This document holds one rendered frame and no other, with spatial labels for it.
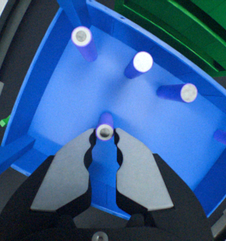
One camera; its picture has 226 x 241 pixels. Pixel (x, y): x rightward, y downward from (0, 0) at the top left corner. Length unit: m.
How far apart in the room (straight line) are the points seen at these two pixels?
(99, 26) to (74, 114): 0.12
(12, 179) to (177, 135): 0.72
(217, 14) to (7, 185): 0.90
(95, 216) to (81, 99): 0.67
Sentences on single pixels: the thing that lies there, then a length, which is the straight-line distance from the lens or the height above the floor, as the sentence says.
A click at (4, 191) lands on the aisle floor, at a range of 0.87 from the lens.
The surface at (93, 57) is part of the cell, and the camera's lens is 0.17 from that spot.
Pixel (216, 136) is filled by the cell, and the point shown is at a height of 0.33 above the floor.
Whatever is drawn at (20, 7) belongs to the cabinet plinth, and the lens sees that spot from 0.65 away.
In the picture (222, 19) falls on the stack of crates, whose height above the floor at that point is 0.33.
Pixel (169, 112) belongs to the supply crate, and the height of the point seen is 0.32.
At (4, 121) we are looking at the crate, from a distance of 0.58.
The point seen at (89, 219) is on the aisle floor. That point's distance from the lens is 0.81.
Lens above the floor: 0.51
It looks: 77 degrees down
